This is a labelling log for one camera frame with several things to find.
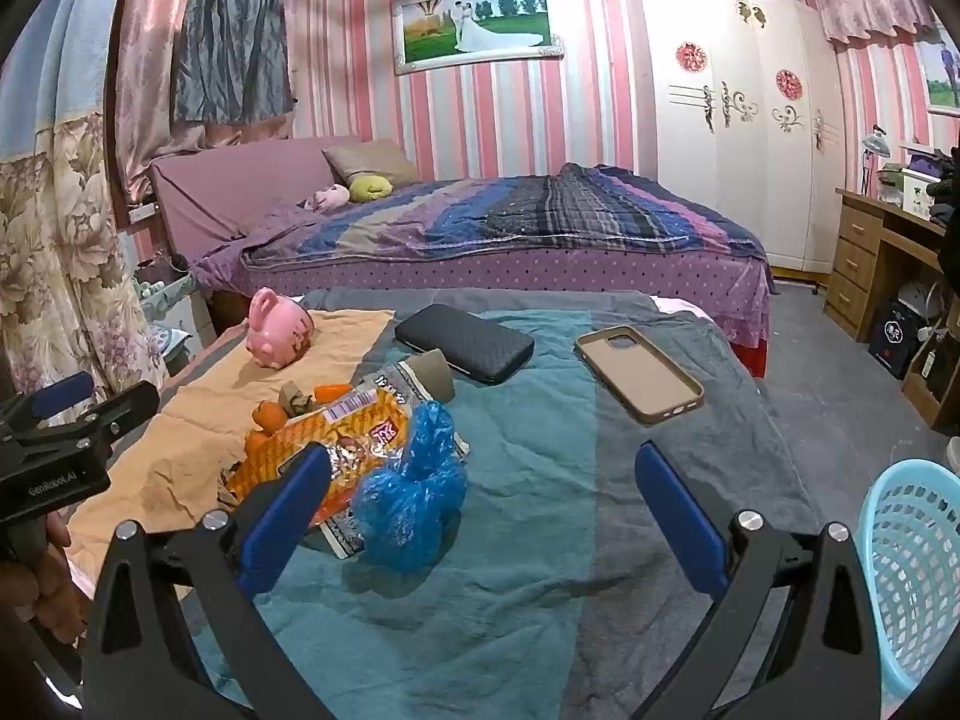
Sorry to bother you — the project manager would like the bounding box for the wooden desk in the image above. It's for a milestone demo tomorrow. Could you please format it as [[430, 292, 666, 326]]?
[[823, 187, 960, 432]]

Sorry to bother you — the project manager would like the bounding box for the purple bed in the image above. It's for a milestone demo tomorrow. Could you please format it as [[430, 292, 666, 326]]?
[[146, 135, 773, 380]]

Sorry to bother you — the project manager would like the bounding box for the yellow plush toy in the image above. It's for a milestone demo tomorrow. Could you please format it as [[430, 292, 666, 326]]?
[[346, 174, 396, 203]]

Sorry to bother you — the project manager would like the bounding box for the pink piggy bank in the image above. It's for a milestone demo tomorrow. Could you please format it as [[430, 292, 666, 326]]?
[[246, 286, 316, 371]]

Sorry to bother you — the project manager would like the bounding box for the orange snack bag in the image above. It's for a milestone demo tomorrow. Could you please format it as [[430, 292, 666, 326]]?
[[217, 360, 472, 560]]

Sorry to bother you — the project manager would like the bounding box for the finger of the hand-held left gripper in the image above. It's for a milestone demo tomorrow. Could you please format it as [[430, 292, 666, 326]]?
[[15, 371, 97, 428], [41, 381, 161, 460]]

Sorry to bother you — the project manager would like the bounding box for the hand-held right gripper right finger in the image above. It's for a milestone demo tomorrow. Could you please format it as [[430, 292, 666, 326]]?
[[634, 441, 882, 720]]

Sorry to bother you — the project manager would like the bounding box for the floral curtain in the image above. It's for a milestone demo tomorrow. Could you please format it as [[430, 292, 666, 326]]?
[[0, 0, 170, 406]]

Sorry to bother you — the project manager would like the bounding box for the brown paper roll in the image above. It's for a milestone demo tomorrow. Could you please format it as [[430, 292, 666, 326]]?
[[409, 349, 456, 403]]

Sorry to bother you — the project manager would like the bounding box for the dark cloth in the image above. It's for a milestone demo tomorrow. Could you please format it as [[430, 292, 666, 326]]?
[[926, 142, 960, 275]]

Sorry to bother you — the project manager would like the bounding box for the white round appliance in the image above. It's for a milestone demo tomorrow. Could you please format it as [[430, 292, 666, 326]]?
[[896, 281, 946, 331]]

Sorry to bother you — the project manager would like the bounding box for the small framed photo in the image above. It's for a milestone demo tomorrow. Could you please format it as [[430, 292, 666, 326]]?
[[919, 22, 960, 117]]

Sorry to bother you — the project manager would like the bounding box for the white nightstand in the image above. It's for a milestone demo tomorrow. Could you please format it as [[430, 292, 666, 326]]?
[[131, 255, 218, 361]]

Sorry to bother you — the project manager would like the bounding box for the white wardrobe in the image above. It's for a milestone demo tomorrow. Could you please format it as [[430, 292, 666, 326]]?
[[626, 0, 841, 275]]

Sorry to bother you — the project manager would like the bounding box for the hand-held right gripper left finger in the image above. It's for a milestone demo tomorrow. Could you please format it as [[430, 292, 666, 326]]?
[[81, 444, 335, 720]]

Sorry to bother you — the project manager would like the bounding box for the white box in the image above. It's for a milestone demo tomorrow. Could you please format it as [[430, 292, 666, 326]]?
[[877, 161, 935, 215]]

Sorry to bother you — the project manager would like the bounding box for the person's left hand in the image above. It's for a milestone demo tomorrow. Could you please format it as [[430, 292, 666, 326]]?
[[0, 510, 95, 646]]

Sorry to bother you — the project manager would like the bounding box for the striped quilt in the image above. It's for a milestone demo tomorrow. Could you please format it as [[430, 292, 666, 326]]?
[[240, 163, 770, 271]]

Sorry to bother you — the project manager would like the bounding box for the desk lamp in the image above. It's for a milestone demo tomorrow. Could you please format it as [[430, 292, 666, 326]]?
[[859, 127, 893, 200]]

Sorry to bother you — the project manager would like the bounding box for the framed wedding photo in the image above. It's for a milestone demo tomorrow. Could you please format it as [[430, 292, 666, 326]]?
[[390, 0, 565, 76]]

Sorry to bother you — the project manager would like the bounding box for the brown pillow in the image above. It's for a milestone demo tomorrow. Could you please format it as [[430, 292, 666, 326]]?
[[322, 139, 421, 185]]

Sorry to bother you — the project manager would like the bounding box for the grey curtain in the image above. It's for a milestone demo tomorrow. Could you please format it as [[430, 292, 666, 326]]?
[[172, 0, 293, 125]]

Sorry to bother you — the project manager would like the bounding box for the blue plastic bag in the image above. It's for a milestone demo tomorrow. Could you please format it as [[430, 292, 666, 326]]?
[[351, 400, 470, 567]]

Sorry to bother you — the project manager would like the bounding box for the tan phone case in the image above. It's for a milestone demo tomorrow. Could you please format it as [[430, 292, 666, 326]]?
[[574, 325, 706, 426]]

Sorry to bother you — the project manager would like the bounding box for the dark blue box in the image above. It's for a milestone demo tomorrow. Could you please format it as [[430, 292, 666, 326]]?
[[868, 300, 927, 380]]

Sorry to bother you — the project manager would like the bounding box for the light blue plastic basket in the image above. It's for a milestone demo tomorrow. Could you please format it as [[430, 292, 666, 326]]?
[[855, 459, 960, 706]]

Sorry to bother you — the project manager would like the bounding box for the pink curtain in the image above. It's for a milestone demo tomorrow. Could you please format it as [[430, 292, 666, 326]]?
[[112, 0, 297, 203]]

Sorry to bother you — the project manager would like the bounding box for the black wallet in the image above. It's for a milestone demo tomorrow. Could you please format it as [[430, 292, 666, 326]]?
[[394, 304, 536, 386]]

